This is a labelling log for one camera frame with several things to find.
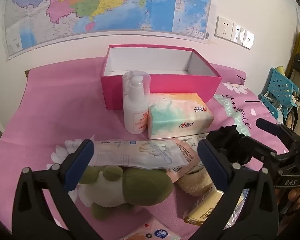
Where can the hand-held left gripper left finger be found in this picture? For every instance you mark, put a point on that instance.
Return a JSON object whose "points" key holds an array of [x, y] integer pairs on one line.
{"points": [[80, 160]]}

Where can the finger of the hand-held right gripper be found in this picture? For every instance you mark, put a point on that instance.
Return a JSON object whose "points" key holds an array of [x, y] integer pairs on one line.
{"points": [[270, 127], [260, 150]]}

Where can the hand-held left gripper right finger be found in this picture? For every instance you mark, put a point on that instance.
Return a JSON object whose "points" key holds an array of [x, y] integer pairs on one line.
{"points": [[210, 162]]}

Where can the beige plush toy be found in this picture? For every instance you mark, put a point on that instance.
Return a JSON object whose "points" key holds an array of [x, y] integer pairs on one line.
{"points": [[195, 183]]}

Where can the black scrunchie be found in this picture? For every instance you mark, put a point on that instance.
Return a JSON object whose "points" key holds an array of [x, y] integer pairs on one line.
{"points": [[227, 140]]}

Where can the white barcode packet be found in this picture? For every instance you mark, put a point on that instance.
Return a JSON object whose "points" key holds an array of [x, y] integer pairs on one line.
{"points": [[193, 138]]}

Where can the clear glove packet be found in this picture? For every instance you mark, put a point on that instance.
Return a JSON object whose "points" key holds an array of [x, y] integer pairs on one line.
{"points": [[130, 155]]}

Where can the blue packet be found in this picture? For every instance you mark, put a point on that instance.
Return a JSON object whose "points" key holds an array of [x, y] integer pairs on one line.
{"points": [[237, 205]]}

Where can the green plush toy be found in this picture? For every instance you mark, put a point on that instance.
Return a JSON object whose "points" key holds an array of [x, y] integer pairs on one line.
{"points": [[145, 187]]}

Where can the pink cardboard box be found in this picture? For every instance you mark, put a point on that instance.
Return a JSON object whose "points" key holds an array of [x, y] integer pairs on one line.
{"points": [[180, 85]]}

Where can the person's right hand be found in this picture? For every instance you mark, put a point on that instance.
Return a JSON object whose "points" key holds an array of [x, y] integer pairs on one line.
{"points": [[293, 195]]}

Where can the pink sachet packet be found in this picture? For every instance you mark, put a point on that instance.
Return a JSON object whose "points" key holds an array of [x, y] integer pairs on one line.
{"points": [[187, 155]]}

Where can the blue plastic rack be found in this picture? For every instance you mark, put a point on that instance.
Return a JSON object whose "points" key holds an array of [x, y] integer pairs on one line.
{"points": [[277, 82]]}

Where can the yellow cardboard box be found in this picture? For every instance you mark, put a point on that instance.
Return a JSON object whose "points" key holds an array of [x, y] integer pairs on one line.
{"points": [[205, 210]]}

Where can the colourful small carton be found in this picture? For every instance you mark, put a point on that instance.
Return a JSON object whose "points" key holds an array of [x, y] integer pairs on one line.
{"points": [[175, 115]]}

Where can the pink floral bed sheet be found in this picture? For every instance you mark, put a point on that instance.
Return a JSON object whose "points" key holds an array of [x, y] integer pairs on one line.
{"points": [[52, 105]]}

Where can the white pump lotion bottle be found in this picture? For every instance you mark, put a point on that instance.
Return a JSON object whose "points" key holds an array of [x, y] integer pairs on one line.
{"points": [[135, 115]]}

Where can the colourful wall map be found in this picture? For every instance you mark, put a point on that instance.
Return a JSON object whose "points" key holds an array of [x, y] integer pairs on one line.
{"points": [[90, 5]]}

